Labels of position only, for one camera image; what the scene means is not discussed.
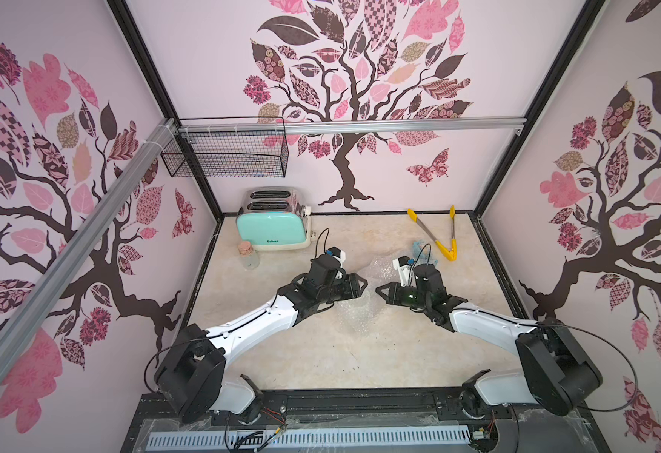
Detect clear bubble wrap sheet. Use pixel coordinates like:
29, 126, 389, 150
334, 247, 411, 336

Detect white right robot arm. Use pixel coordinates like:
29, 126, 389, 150
376, 264, 603, 416

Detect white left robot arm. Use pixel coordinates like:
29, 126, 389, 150
154, 254, 368, 424

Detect teal tape dispenser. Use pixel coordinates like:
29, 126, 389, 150
411, 241, 438, 265

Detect yellow kitchen tongs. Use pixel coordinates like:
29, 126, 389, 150
406, 205, 459, 262

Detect small cork-stoppered glass bottle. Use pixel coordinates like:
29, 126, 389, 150
237, 241, 260, 270

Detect mint green toaster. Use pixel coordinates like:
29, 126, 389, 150
236, 187, 311, 251

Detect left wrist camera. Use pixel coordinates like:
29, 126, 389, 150
325, 247, 347, 265

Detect black wire basket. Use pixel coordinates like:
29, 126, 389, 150
161, 115, 290, 179

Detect white slotted cable duct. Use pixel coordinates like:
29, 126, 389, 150
144, 426, 471, 452

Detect aluminium frame rail back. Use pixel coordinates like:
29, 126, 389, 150
180, 116, 527, 135

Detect aluminium frame rail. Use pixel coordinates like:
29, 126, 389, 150
0, 118, 177, 385
180, 116, 527, 135

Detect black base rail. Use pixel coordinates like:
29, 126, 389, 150
137, 387, 586, 426

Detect aluminium frame rail left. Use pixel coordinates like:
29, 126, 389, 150
0, 118, 177, 385

